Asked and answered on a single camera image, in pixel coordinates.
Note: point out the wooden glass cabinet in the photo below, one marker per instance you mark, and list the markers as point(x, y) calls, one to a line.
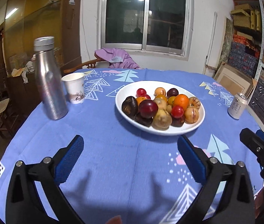
point(40, 23)

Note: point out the white cabinet sticker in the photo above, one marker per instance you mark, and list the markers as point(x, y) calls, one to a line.
point(72, 0)

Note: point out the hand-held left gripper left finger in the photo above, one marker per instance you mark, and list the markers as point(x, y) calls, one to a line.
point(71, 156)

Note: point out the spotted tan passion fruit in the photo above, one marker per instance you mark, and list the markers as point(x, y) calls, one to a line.
point(191, 114)

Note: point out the dark wooden chair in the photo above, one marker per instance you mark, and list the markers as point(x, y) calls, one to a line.
point(1, 112)

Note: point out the red cherry tomato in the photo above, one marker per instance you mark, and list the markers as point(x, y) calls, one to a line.
point(141, 92)
point(177, 111)
point(146, 96)

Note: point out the purple jacket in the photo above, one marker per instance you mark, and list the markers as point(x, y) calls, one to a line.
point(118, 58)

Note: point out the large orange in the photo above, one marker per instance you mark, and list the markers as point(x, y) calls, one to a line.
point(181, 102)

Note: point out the dark brown round fruit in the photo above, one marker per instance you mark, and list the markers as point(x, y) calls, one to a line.
point(130, 106)
point(143, 121)

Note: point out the blue printed tablecloth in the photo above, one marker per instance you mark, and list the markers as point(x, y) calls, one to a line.
point(111, 156)

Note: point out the wooden picture frame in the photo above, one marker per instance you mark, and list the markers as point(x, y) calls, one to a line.
point(234, 79)

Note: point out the steel water bottle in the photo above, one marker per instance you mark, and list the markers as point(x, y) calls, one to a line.
point(50, 86)

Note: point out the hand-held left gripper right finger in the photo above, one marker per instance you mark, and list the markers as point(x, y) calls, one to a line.
point(190, 161)

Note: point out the large red plum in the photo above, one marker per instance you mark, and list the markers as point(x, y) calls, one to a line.
point(148, 109)

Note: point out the white plate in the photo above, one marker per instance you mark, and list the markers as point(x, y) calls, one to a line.
point(127, 126)

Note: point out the small orange mandarin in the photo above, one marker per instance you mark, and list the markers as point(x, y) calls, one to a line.
point(141, 100)
point(161, 96)

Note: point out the white paper cup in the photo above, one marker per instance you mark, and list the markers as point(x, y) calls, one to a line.
point(74, 88)

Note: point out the sliding glass window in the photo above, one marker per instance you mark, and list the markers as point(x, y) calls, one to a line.
point(146, 16)

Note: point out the cream beverage can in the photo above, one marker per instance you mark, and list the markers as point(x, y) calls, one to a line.
point(237, 107)

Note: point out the dark brown pale-bottomed fruit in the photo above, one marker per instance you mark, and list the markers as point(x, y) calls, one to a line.
point(177, 121)

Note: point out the white rag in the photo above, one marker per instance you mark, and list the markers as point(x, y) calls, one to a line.
point(25, 71)

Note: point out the large tan round fruit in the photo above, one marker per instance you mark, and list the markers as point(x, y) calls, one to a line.
point(161, 120)

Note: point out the dark wooden side cabinet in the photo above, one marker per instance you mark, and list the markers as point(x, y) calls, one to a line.
point(26, 95)

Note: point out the person's left hand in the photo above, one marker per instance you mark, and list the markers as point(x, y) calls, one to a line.
point(115, 220)

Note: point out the small tan round fruit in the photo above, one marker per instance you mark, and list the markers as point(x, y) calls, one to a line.
point(169, 108)

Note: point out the dark purple plum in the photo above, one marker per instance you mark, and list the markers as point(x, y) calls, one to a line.
point(172, 92)

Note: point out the yellow tomato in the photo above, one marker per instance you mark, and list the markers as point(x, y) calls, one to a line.
point(170, 100)

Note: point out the person's right hand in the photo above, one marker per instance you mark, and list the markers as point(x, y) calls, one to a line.
point(261, 199)

